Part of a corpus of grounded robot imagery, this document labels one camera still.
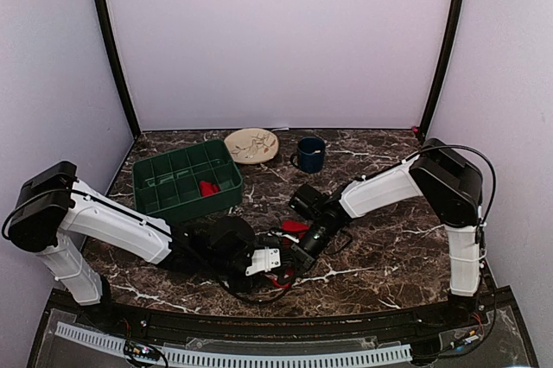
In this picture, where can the black right frame post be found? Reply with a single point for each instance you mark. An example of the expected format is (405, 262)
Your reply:
(454, 13)

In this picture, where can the circuit board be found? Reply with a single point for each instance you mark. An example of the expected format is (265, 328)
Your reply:
(138, 352)
(466, 340)

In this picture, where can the black frame post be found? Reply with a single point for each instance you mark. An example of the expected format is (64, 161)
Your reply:
(454, 13)
(117, 71)

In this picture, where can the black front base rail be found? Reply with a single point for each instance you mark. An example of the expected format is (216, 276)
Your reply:
(506, 341)

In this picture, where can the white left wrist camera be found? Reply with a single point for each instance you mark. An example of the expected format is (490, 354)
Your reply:
(264, 261)

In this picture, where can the green plastic divided crate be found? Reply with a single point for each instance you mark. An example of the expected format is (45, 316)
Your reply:
(166, 186)

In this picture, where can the black left frame post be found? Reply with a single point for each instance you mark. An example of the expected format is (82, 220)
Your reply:
(117, 71)

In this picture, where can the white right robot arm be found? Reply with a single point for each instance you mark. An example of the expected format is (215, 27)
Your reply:
(451, 185)

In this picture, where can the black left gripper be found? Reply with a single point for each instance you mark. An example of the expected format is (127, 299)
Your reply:
(249, 285)

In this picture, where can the red sock with white pattern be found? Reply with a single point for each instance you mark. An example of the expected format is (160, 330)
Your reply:
(208, 188)

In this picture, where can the white slotted cable duct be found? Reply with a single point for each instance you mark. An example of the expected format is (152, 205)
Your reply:
(237, 355)

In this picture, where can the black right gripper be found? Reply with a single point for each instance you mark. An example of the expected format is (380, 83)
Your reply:
(300, 256)

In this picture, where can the right circuit board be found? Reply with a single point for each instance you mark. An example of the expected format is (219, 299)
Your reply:
(466, 340)

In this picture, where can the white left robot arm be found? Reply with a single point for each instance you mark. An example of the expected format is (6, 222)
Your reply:
(56, 203)

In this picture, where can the beige floral ceramic plate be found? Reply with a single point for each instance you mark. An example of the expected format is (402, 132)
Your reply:
(252, 146)

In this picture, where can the dark blue enamel mug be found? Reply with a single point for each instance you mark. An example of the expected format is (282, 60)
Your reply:
(309, 155)

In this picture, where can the left circuit board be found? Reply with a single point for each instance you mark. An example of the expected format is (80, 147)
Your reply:
(138, 352)

